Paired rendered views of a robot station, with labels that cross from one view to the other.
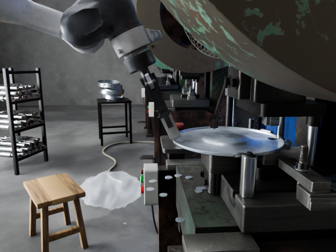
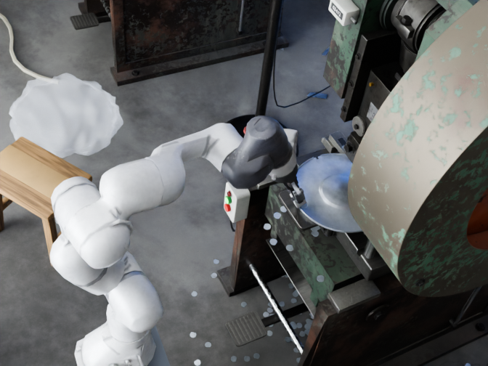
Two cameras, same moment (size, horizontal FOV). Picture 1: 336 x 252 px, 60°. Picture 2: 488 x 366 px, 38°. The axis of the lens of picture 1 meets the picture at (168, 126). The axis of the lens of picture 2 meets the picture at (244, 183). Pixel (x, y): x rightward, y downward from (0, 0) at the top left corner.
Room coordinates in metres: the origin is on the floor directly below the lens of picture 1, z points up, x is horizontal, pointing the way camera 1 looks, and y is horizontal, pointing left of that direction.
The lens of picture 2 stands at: (-0.28, 0.72, 2.32)
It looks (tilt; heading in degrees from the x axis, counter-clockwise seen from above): 50 degrees down; 332
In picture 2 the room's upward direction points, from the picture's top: 8 degrees clockwise
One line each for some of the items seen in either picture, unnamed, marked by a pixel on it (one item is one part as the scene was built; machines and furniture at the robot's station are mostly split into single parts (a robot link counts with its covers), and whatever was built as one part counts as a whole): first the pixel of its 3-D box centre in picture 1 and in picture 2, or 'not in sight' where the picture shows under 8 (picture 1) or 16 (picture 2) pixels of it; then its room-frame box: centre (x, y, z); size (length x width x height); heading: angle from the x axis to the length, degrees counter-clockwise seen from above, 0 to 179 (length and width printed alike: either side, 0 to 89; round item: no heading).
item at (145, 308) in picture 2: not in sight; (133, 311); (0.62, 0.50, 0.71); 0.18 x 0.11 x 0.25; 12
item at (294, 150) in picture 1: (269, 147); not in sight; (0.76, -0.28, 0.76); 0.15 x 0.09 x 0.05; 4
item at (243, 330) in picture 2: not in sight; (304, 307); (0.75, -0.15, 0.14); 0.59 x 0.10 x 0.05; 94
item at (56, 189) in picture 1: (55, 214); (40, 203); (1.49, 0.63, 0.16); 0.34 x 0.24 x 0.34; 36
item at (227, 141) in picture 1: (226, 138); (341, 191); (0.75, -0.16, 0.78); 0.29 x 0.29 x 0.01
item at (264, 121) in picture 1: (270, 117); not in sight; (0.76, -0.27, 0.84); 0.05 x 0.03 x 0.04; 4
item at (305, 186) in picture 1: (304, 169); not in sight; (0.60, -0.29, 0.76); 0.17 x 0.06 x 0.10; 4
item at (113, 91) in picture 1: (113, 110); not in sight; (3.72, 0.70, 0.40); 0.45 x 0.40 x 0.79; 16
